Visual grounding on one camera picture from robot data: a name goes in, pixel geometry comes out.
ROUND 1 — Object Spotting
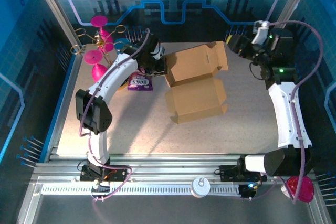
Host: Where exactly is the red dome with white rim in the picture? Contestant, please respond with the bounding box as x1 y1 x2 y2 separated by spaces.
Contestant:
280 176 315 204

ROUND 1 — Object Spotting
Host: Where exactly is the blue plastic goblet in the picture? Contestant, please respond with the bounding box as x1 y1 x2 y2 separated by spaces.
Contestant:
114 38 130 49

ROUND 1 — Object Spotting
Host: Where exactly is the aluminium frame cross rail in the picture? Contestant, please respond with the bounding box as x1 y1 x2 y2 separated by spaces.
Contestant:
30 153 316 185

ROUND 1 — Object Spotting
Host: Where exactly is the brown cardboard paper box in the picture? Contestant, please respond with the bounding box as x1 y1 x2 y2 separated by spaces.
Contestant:
163 40 229 124

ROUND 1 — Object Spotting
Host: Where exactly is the white slotted cable duct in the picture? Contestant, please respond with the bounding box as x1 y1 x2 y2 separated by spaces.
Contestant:
40 184 242 196

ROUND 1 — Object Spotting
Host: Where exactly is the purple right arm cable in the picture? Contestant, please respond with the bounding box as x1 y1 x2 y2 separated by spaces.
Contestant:
248 20 323 205

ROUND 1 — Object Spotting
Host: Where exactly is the purple candy bag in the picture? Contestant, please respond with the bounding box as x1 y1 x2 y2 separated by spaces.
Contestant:
127 73 154 91

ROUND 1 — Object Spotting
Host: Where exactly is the white pull-tab can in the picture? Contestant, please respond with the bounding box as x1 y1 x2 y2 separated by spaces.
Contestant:
191 176 211 198

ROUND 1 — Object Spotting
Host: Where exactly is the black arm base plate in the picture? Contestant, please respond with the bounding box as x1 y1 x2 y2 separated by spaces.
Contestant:
80 165 132 183
219 165 267 183

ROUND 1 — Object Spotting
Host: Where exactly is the pink plastic goblet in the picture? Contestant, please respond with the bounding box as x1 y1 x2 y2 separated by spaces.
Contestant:
83 50 112 84
90 15 114 53

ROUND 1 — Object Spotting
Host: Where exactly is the small controller board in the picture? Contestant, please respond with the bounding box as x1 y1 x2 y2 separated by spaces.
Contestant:
240 183 260 199
90 183 111 195

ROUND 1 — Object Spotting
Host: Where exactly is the aluminium frame post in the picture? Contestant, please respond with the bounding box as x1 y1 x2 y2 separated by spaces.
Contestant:
29 0 83 51
272 0 316 29

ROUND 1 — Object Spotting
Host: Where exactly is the gold wire glass rack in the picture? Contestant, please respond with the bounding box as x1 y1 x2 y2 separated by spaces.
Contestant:
70 24 127 90

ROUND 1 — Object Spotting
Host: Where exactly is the aluminium side rail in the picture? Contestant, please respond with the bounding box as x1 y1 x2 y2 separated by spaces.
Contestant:
39 45 87 162

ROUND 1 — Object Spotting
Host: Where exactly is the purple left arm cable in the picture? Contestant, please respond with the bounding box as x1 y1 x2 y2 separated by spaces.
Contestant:
77 28 151 203

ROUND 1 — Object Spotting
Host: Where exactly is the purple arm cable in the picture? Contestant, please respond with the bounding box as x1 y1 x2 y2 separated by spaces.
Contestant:
248 20 323 205
77 28 151 203

